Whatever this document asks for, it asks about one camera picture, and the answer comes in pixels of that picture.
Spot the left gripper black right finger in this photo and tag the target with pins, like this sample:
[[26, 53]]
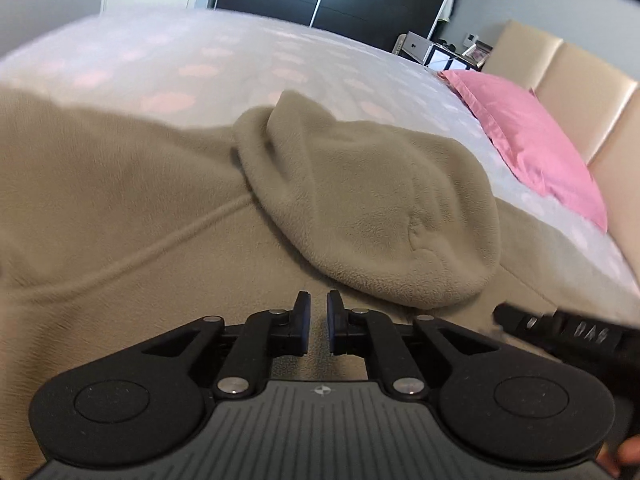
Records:
[[432, 362]]

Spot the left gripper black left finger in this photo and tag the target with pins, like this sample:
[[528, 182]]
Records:
[[143, 402]]

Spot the beige fleece garment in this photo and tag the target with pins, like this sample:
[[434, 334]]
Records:
[[115, 229]]

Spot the person's right hand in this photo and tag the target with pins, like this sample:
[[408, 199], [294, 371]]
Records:
[[627, 454]]

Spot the pink pillow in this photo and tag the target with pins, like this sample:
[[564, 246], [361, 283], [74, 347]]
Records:
[[531, 143]]

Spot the beige padded headboard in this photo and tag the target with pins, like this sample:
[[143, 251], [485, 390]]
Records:
[[595, 104]]

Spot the white bedside table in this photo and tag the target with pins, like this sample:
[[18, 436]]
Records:
[[431, 55]]

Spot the polka dot bed sheet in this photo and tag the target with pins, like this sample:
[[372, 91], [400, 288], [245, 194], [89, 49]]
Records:
[[198, 68]]

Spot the small photo frame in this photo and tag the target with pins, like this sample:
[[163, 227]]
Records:
[[477, 53]]

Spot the wall switch panel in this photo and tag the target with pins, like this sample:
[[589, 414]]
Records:
[[469, 40]]

